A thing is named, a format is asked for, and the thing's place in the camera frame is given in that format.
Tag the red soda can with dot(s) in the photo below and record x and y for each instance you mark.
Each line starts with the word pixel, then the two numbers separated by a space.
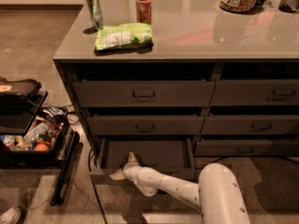
pixel 143 11

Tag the grey drawer cabinet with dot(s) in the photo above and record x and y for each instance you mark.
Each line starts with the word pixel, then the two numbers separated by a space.
pixel 194 40

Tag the black floor bar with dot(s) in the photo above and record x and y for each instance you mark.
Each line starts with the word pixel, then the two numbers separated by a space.
pixel 71 142

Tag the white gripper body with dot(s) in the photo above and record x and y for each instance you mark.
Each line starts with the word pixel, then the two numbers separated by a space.
pixel 130 169

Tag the drawer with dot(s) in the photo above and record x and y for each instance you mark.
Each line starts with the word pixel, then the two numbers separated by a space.
pixel 251 124
pixel 169 156
pixel 256 92
pixel 137 125
pixel 143 93
pixel 247 148

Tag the orange fruit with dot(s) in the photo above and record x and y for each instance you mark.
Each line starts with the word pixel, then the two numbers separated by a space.
pixel 41 147

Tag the green soda can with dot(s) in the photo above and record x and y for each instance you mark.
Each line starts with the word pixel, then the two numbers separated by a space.
pixel 96 14

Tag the black case lid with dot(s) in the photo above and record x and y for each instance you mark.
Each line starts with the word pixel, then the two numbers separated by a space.
pixel 24 89

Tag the dark glass bottle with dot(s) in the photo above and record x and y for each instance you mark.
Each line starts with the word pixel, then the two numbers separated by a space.
pixel 290 6

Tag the white shoe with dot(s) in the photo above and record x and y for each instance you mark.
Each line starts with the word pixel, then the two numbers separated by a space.
pixel 11 216

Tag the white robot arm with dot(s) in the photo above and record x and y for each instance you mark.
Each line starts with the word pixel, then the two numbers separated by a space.
pixel 216 194

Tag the black bin of groceries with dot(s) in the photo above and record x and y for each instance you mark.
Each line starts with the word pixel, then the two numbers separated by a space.
pixel 49 126

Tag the green chip bag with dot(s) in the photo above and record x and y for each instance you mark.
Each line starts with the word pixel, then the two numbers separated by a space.
pixel 124 36

